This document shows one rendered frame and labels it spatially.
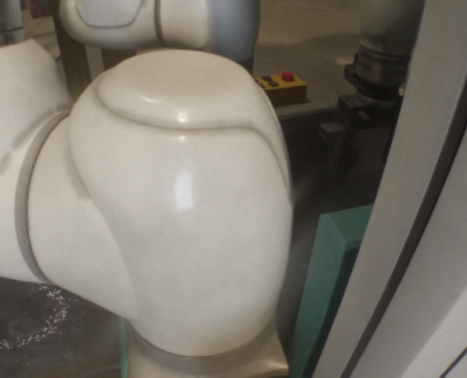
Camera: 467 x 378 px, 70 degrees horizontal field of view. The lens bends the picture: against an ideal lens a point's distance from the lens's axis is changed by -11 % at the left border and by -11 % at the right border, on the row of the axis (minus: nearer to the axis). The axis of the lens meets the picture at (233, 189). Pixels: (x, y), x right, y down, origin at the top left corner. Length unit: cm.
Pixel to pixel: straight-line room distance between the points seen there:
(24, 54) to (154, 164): 16
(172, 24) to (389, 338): 44
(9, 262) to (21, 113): 11
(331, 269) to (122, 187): 13
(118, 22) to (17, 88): 26
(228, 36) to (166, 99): 31
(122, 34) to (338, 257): 42
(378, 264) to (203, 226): 9
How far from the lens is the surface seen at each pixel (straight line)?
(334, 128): 68
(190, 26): 50
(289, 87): 84
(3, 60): 30
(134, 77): 23
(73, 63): 78
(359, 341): 22
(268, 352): 37
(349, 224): 22
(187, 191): 20
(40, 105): 31
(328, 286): 23
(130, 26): 53
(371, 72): 65
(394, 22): 61
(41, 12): 218
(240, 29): 50
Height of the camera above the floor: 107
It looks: 38 degrees down
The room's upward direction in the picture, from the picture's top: straight up
